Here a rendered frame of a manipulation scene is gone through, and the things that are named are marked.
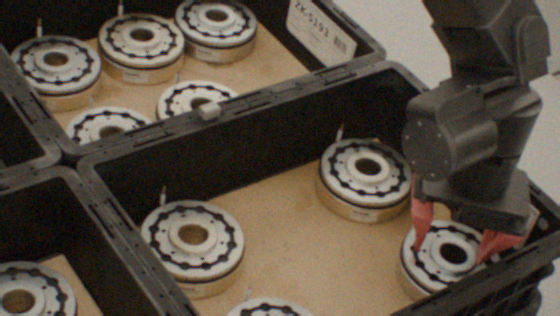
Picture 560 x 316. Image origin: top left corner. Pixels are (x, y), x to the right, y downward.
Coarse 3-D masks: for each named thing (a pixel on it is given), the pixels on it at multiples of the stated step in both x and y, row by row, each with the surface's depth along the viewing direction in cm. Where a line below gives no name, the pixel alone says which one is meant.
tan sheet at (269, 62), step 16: (256, 32) 129; (96, 48) 121; (256, 48) 126; (272, 48) 127; (192, 64) 122; (208, 64) 123; (224, 64) 123; (240, 64) 124; (256, 64) 124; (272, 64) 125; (288, 64) 125; (112, 80) 117; (192, 80) 120; (208, 80) 120; (224, 80) 121; (240, 80) 121; (256, 80) 122; (272, 80) 122; (112, 96) 115; (128, 96) 116; (144, 96) 116; (64, 112) 112; (80, 112) 113; (144, 112) 114; (64, 128) 110
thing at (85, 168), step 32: (384, 64) 111; (288, 96) 104; (192, 128) 98; (96, 160) 93; (96, 192) 90; (544, 192) 99; (128, 224) 88; (512, 256) 92; (544, 256) 94; (448, 288) 88; (480, 288) 89
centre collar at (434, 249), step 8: (440, 240) 101; (448, 240) 101; (456, 240) 102; (464, 240) 102; (432, 248) 100; (440, 248) 101; (456, 248) 102; (464, 248) 101; (472, 248) 101; (432, 256) 100; (440, 256) 100; (472, 256) 100; (440, 264) 99; (448, 264) 99; (464, 264) 99; (472, 264) 99; (448, 272) 99; (456, 272) 99; (464, 272) 99
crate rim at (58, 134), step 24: (0, 48) 103; (384, 48) 113; (312, 72) 108; (336, 72) 109; (24, 96) 98; (240, 96) 103; (264, 96) 104; (48, 120) 96; (168, 120) 99; (192, 120) 99; (72, 144) 94; (96, 144) 95; (120, 144) 95; (72, 168) 94
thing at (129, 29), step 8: (136, 24) 120; (144, 24) 120; (128, 32) 119; (152, 32) 120; (160, 32) 120; (128, 40) 118; (152, 40) 118; (160, 40) 119; (136, 48) 117; (144, 48) 117; (152, 48) 118
